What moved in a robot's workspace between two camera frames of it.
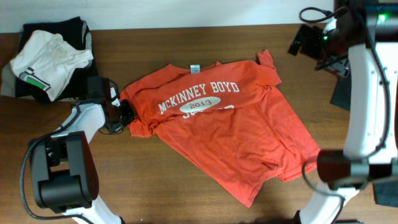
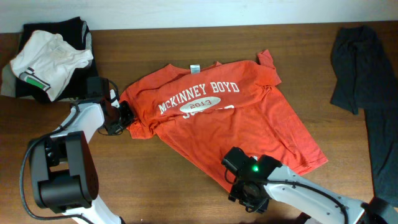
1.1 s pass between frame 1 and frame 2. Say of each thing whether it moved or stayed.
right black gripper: moved
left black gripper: stayed
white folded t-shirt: stayed
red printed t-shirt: stayed
